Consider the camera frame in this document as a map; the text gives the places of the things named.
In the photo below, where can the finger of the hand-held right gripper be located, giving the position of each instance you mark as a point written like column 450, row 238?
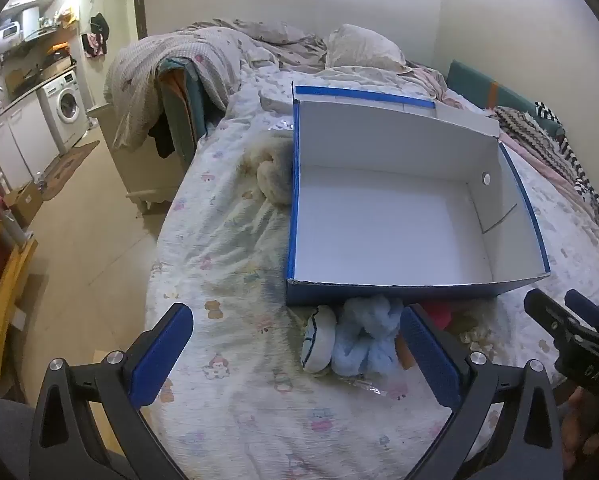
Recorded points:
column 587, row 310
column 549, row 312

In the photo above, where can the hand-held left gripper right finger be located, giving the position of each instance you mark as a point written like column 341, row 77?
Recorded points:
column 429, row 355

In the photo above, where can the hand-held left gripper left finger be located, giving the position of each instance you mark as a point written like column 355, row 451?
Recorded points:
column 162, row 355

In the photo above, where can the pink socks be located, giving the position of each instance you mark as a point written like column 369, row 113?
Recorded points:
column 437, row 315

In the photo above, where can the cream plush toy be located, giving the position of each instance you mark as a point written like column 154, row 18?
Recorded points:
column 474, row 339

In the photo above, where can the light blue fluffy socks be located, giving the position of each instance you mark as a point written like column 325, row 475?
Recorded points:
column 359, row 345

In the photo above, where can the white sock with dark stripes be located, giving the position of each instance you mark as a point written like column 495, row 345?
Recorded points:
column 319, row 340

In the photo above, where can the blue and white cardboard box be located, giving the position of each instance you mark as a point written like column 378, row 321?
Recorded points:
column 379, row 220

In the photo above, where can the person's right hand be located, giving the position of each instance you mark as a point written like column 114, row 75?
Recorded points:
column 587, row 425

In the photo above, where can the clear plastic wrapper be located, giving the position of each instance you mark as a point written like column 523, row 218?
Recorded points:
column 367, row 386

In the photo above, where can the bed with printed sheet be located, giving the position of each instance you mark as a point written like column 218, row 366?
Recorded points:
column 229, row 260

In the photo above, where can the black and white striped cloth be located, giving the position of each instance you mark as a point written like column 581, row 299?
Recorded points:
column 587, row 190

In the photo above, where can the pink blanket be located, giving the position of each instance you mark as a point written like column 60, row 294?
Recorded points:
column 534, row 162

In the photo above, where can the yellow wooden rack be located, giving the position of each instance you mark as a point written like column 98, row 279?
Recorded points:
column 9, row 280

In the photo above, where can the zigzag knitted blanket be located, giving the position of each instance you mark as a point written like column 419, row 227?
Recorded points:
column 527, row 135

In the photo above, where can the grey cloth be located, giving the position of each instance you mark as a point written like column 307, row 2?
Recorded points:
column 4, row 440

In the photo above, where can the beige bed footboard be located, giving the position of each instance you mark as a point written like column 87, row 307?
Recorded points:
column 144, row 175

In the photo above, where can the small cardboard carton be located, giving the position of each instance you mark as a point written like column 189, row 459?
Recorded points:
column 27, row 202

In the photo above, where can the brown floor mat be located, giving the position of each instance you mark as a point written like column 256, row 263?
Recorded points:
column 72, row 165

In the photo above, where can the beige fluffy sock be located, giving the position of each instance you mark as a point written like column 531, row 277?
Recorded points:
column 274, row 175

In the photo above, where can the black garment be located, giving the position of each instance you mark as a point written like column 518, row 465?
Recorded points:
column 163, row 137

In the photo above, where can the green headboard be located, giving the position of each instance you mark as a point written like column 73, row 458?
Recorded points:
column 472, row 77

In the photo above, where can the white kitchen cabinet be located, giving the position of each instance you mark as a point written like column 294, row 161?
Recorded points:
column 24, row 135

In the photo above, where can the white washing machine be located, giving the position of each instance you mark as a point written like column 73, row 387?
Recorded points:
column 64, row 105

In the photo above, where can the grey patterned quilt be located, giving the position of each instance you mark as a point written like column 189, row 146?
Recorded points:
column 189, row 55

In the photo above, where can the white pillow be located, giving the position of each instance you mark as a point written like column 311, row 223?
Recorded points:
column 364, row 47

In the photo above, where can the hanging clothes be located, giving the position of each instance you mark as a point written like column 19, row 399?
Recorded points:
column 95, row 35

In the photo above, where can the brown door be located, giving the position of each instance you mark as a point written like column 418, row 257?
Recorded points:
column 139, row 5

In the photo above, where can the white kitchen appliance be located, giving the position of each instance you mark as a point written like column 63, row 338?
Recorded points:
column 4, row 30

